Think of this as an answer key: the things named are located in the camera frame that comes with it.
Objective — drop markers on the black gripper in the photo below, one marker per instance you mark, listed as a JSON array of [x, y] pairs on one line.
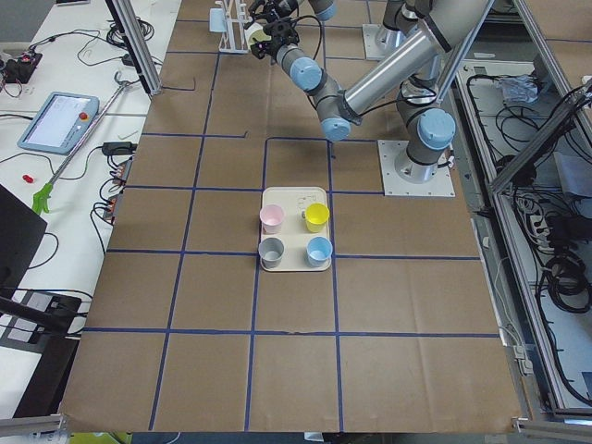
[[274, 6], [271, 49]]

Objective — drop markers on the pale green plastic cup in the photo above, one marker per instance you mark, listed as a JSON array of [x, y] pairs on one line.
[[256, 34]]

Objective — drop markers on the light blue plastic cup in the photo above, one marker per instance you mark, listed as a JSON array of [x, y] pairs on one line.
[[217, 20]]

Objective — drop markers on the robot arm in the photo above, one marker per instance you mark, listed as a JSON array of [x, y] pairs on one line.
[[431, 29], [343, 33]]

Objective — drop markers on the pink plastic cup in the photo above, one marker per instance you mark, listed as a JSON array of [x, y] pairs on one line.
[[271, 217]]

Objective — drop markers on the yellow plastic cup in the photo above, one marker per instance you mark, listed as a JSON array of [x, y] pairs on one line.
[[316, 216]]

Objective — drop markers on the grey plastic cup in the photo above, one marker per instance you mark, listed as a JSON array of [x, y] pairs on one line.
[[271, 252]]

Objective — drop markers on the cream plastic tray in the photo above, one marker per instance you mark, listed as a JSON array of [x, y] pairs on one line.
[[294, 233]]

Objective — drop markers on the black power adapter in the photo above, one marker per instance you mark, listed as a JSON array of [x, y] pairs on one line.
[[118, 148]]

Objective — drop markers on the blue teach pendant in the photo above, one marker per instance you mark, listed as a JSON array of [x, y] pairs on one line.
[[60, 123]]

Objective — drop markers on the metal reacher grabber tool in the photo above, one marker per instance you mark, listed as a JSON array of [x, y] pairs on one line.
[[41, 197]]

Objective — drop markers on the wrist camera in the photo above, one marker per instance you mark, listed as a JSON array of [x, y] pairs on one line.
[[261, 50]]

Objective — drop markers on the white wire cup rack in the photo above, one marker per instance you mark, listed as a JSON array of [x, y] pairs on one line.
[[233, 41]]

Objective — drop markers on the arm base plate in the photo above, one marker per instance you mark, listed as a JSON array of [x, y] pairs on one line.
[[379, 41], [401, 177]]

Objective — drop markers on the aluminium frame post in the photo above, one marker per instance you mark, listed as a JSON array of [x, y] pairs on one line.
[[127, 24]]

